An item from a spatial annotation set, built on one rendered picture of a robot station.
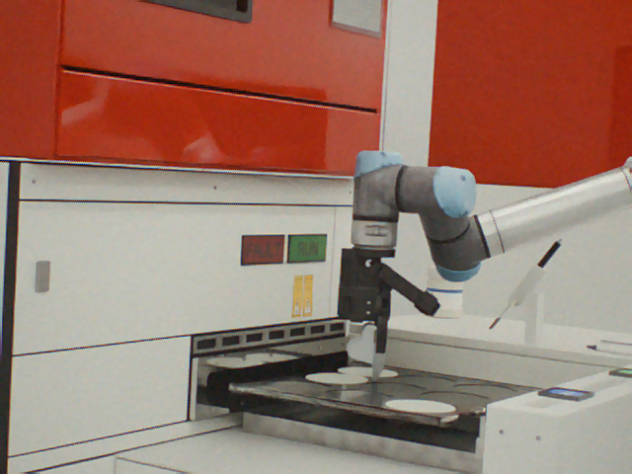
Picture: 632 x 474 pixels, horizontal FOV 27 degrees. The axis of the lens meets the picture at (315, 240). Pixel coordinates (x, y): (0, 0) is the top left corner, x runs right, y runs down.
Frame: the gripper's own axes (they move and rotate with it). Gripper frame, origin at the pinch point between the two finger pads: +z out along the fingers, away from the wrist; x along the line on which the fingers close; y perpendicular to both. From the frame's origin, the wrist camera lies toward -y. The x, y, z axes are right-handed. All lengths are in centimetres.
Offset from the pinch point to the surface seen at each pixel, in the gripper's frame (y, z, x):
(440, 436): -10.1, 9.3, 3.1
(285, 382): 15.0, 1.3, 6.1
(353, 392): 4.8, 1.4, 12.1
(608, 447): -27, 2, 42
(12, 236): 51, -21, 43
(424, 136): -44, -50, -359
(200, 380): 27.8, 0.6, 13.3
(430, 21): -44, -100, -358
